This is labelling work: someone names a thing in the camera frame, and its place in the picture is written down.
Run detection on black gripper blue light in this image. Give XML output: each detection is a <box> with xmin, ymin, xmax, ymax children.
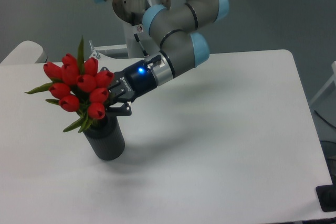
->
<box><xmin>101</xmin><ymin>60</ymin><xmax>158</xmax><ymax>116</ymax></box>

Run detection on black cable on floor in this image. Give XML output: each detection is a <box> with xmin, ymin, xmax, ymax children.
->
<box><xmin>314</xmin><ymin>110</ymin><xmax>336</xmax><ymax>127</ymax></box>

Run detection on white frame at right edge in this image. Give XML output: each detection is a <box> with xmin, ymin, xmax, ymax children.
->
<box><xmin>309</xmin><ymin>61</ymin><xmax>335</xmax><ymax>110</ymax></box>

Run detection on black pedestal cable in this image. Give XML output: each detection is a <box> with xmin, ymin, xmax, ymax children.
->
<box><xmin>131</xmin><ymin>11</ymin><xmax>150</xmax><ymax>58</ymax></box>

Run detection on white chair armrest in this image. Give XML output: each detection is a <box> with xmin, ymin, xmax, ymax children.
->
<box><xmin>1</xmin><ymin>40</ymin><xmax>48</xmax><ymax>66</ymax></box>

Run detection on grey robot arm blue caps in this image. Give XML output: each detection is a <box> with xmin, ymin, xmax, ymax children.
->
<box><xmin>94</xmin><ymin>0</ymin><xmax>229</xmax><ymax>116</ymax></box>

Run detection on red tulip bouquet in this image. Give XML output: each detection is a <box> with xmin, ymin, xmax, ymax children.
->
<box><xmin>26</xmin><ymin>39</ymin><xmax>114</xmax><ymax>133</ymax></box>

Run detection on white pedestal base frame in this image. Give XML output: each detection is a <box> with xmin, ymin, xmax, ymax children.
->
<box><xmin>89</xmin><ymin>40</ymin><xmax>129</xmax><ymax>59</ymax></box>

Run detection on dark grey ribbed vase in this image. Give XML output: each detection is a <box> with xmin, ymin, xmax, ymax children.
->
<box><xmin>83</xmin><ymin>116</ymin><xmax>125</xmax><ymax>161</ymax></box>

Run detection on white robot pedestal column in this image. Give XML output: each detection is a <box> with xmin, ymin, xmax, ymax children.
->
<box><xmin>112</xmin><ymin>0</ymin><xmax>172</xmax><ymax>58</ymax></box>

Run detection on black device at table corner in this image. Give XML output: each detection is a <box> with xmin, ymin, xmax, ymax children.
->
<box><xmin>316</xmin><ymin>185</ymin><xmax>335</xmax><ymax>212</ymax></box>

